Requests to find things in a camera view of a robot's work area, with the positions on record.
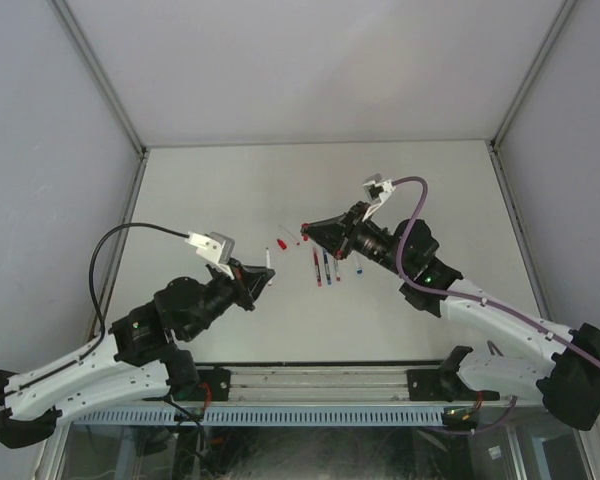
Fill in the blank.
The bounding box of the thin white red pen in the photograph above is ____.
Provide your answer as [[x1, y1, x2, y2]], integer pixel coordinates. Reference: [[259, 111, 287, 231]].
[[265, 247, 273, 286]]

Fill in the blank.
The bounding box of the aluminium rail frame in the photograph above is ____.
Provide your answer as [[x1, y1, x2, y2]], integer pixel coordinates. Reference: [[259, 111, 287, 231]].
[[54, 362, 596, 404]]

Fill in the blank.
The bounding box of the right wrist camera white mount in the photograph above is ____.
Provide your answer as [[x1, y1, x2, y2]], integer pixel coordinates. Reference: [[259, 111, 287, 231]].
[[362, 174, 395, 221]]

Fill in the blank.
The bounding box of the thin red tipped refill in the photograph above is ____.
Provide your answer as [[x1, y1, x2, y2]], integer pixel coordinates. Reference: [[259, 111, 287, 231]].
[[278, 224, 301, 246]]

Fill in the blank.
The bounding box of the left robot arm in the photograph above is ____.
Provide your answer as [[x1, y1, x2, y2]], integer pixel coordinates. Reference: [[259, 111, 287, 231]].
[[0, 259, 275, 449]]

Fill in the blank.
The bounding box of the small red pen cap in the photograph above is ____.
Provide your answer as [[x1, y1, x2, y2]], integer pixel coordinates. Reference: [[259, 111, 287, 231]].
[[301, 223, 309, 242]]

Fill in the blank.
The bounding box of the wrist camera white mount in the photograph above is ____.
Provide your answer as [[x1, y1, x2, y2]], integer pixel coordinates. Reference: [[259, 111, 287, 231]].
[[185, 232, 235, 280], [362, 174, 395, 221]]

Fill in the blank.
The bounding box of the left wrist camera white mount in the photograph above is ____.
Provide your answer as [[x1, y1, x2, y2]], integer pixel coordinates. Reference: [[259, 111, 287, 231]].
[[185, 232, 235, 280]]

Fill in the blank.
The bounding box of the pink white pen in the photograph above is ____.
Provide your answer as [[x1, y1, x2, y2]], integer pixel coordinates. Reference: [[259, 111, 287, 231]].
[[333, 258, 341, 282]]

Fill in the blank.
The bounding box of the perforated blue cable tray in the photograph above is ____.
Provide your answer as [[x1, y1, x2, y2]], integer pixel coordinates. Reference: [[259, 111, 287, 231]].
[[74, 405, 445, 427]]

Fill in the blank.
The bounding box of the black cable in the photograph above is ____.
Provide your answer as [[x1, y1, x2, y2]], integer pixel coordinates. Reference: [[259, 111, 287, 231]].
[[0, 222, 191, 421]]

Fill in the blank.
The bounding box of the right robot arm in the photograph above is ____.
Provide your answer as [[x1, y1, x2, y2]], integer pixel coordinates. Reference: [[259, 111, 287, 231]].
[[301, 202, 600, 431]]

